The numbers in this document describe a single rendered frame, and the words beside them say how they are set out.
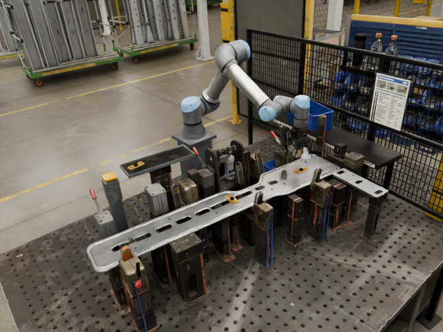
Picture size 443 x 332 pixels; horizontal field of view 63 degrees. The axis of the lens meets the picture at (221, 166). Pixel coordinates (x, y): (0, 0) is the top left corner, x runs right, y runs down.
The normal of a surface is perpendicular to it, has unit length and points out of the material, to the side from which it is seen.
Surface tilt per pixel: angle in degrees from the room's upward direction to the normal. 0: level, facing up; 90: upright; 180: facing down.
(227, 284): 0
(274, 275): 0
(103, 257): 0
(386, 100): 90
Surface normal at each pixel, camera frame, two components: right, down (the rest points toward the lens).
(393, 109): -0.84, 0.31
